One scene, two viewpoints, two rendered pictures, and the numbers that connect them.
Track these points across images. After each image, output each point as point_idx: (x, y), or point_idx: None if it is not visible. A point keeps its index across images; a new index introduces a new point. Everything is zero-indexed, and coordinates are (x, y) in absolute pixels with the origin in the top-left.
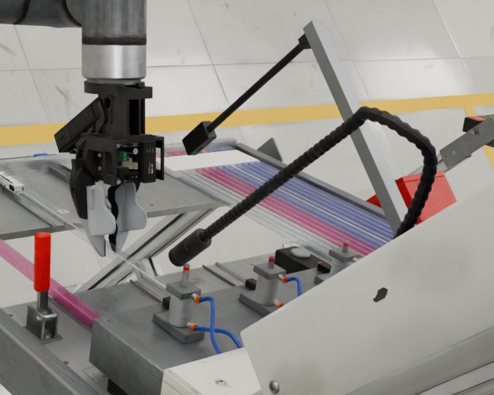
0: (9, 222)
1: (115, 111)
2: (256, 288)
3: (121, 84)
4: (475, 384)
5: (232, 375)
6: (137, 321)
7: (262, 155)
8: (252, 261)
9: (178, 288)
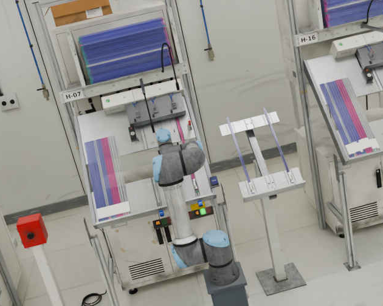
0: None
1: None
2: (157, 107)
3: None
4: None
5: (174, 85)
6: (179, 108)
7: (93, 213)
8: (135, 150)
9: (174, 101)
